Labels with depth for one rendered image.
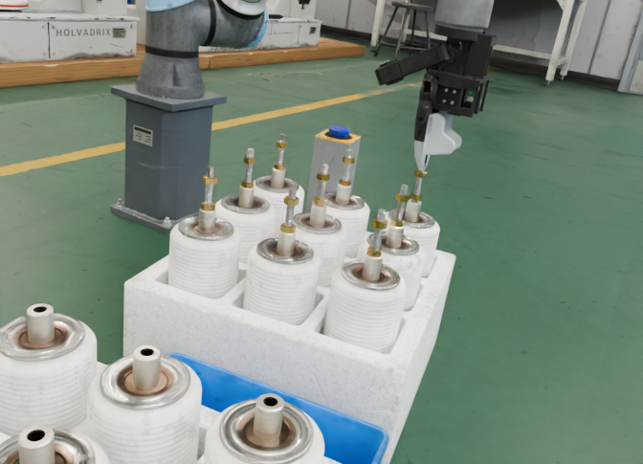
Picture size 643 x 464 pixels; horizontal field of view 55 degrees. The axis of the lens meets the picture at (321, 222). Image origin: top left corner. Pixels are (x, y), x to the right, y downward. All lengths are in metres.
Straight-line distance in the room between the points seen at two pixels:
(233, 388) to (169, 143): 0.73
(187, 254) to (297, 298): 0.16
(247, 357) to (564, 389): 0.58
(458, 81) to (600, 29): 5.09
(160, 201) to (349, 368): 0.80
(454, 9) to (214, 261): 0.47
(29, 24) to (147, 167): 1.61
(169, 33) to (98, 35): 1.81
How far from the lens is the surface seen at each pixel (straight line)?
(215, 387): 0.82
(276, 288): 0.79
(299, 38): 4.58
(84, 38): 3.15
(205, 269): 0.83
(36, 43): 3.00
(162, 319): 0.86
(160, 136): 1.41
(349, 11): 6.67
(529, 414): 1.07
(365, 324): 0.76
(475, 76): 0.91
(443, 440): 0.96
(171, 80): 1.41
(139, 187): 1.49
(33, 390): 0.61
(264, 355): 0.80
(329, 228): 0.90
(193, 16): 1.41
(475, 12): 0.90
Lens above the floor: 0.60
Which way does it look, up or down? 22 degrees down
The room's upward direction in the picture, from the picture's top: 8 degrees clockwise
